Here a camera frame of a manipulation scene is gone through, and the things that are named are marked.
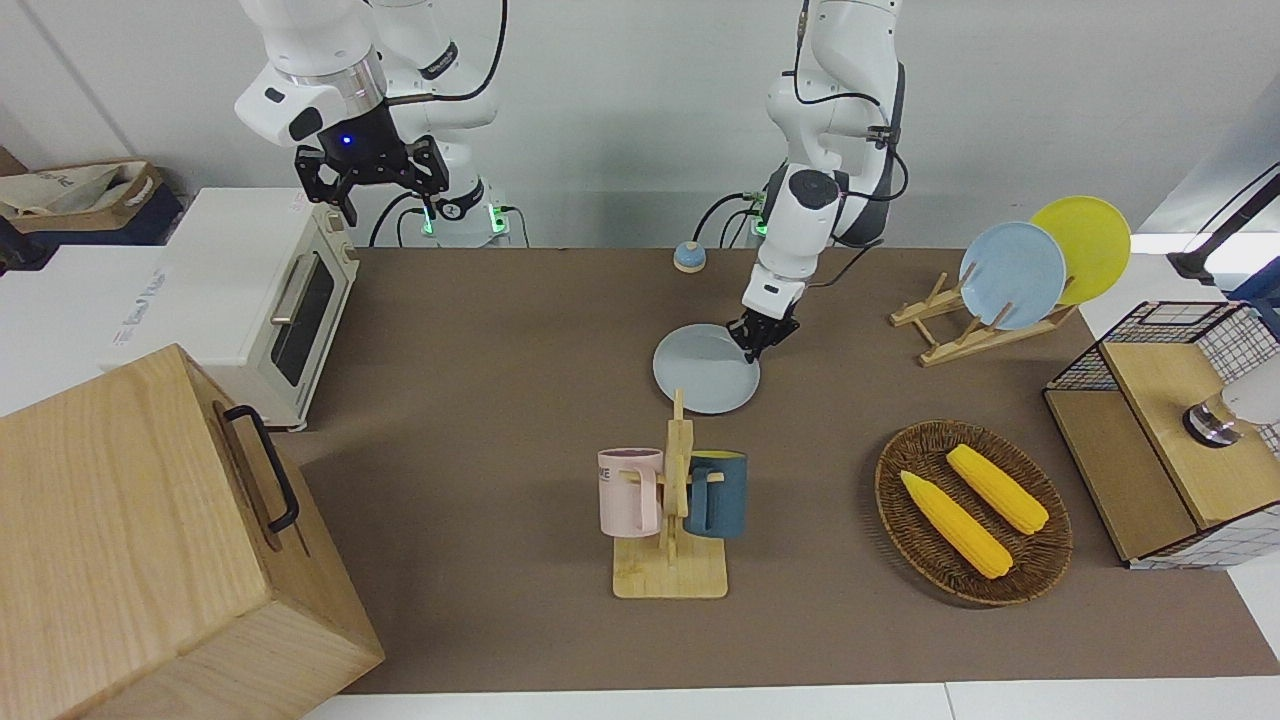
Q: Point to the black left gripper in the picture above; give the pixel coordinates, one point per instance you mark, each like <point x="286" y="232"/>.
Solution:
<point x="770" y="325"/>

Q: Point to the wooden plate rack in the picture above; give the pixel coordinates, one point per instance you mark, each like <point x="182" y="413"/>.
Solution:
<point x="960" y="345"/>

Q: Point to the small blue bell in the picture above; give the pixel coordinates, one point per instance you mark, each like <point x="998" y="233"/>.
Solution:
<point x="689" y="258"/>

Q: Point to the short yellow corn cob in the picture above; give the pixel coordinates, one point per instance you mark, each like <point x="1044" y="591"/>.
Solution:
<point x="998" y="490"/>

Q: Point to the black stand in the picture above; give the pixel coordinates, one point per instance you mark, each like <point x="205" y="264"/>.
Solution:
<point x="1215" y="245"/>

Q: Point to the wooden mug tree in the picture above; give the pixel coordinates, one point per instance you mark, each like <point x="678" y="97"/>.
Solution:
<point x="670" y="575"/>

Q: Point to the dark blue bin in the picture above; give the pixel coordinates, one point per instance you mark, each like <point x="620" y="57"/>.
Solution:
<point x="100" y="235"/>

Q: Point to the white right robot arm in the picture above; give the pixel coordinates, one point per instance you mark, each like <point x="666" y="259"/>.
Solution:
<point x="320" y="50"/>

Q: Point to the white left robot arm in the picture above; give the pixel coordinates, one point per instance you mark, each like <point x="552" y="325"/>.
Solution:
<point x="800" y="220"/>

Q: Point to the long yellow corn cob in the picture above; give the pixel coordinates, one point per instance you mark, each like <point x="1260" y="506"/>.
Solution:
<point x="955" y="525"/>

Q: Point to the pink mug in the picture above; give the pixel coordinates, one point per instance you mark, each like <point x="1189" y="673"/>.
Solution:
<point x="625" y="495"/>

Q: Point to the brown wicker basket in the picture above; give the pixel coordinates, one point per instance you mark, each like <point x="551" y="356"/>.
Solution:
<point x="910" y="530"/>

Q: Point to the light blue plate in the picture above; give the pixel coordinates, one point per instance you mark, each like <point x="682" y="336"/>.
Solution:
<point x="1015" y="275"/>

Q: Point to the wooden drawer cabinet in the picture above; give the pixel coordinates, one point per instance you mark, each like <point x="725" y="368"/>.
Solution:
<point x="130" y="540"/>

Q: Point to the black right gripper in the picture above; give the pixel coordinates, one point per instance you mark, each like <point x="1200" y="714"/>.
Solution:
<point x="375" y="165"/>

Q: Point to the white device with metal cap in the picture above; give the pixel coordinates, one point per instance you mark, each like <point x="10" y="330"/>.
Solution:
<point x="1250" y="400"/>

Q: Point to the yellow plate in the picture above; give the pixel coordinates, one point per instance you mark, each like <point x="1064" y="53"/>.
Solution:
<point x="1095" y="240"/>

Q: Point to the brown cardboard box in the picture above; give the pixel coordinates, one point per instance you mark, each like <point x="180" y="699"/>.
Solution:
<point x="140" y="195"/>

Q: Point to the teal mug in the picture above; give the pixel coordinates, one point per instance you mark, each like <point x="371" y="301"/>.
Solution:
<point x="725" y="495"/>

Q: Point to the gray round plate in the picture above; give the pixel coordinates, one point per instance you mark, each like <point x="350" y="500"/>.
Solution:
<point x="700" y="375"/>

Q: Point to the white toaster oven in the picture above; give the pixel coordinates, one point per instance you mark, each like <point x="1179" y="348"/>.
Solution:
<point x="240" y="270"/>

